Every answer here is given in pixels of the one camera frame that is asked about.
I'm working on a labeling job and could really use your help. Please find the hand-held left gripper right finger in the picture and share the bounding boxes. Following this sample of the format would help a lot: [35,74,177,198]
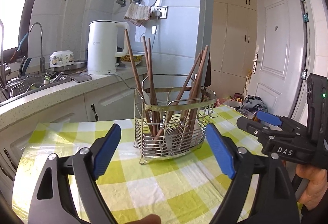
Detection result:
[206,123,300,224]

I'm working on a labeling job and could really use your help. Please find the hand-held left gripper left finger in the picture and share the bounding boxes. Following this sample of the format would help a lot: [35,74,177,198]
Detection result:
[28,123,122,224]

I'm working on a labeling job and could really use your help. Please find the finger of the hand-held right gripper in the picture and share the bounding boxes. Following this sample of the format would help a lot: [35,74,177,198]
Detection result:
[256,111,308,135]
[236,116,303,144]

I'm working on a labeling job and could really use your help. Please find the steel wire utensil rack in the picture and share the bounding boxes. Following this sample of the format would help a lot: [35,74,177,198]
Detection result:
[133,86,218,164]

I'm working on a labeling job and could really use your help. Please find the person's right hand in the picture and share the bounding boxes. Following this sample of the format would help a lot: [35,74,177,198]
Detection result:
[295,164,328,211]

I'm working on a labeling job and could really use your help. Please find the person's left hand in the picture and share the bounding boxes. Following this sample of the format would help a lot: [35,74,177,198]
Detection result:
[128,214,162,224]

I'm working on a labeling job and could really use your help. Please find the pile of clothes and bags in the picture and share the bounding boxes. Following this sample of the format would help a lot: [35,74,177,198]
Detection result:
[218,93,268,122]

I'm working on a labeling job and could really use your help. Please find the white base cabinets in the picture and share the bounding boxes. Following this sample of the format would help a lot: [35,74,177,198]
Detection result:
[0,80,146,204]

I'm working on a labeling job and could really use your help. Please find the green checked tablecloth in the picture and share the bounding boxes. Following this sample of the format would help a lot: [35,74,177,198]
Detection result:
[11,105,282,224]

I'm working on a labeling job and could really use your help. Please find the speckled kitchen counter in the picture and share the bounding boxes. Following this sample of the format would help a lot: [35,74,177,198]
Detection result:
[0,65,154,122]

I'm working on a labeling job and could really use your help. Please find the grey square board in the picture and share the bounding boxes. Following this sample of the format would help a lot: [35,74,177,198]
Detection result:
[68,72,93,83]

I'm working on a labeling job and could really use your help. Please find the white panelled door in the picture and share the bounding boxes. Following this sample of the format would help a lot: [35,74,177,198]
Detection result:
[247,0,308,122]

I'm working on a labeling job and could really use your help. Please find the cream wardrobe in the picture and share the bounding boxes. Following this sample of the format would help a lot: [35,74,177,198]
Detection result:
[213,0,265,99]

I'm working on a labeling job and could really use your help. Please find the yellow patterned bowl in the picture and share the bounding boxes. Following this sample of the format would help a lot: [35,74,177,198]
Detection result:
[120,52,144,69]

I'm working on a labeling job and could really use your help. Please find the white electric kettle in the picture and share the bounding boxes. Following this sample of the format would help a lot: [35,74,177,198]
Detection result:
[87,20,130,76]

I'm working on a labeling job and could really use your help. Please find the white patterned bowl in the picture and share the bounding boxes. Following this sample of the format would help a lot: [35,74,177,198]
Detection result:
[49,50,75,68]

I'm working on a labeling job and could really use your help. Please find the steel kitchen sink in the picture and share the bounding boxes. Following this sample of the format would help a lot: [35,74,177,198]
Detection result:
[0,71,73,101]

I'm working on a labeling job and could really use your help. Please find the small steel faucet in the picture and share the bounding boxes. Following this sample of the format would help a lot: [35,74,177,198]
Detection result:
[29,22,47,74]

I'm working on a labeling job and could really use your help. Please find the hanging checked dishcloth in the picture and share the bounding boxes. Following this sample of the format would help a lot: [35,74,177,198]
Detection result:
[124,3,151,27]

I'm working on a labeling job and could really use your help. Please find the tall steel faucet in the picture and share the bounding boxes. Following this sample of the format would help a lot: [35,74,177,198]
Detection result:
[0,19,12,91]

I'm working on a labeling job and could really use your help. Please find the metal door handle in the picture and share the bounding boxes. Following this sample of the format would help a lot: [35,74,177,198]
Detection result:
[251,53,260,74]

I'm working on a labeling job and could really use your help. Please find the white power cable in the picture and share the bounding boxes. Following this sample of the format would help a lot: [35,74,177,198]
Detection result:
[108,71,137,90]

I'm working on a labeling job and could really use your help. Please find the blue handled brush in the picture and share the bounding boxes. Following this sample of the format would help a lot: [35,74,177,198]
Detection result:
[10,32,29,62]

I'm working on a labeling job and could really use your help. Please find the silver wall socket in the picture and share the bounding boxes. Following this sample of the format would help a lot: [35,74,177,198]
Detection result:
[150,6,168,19]

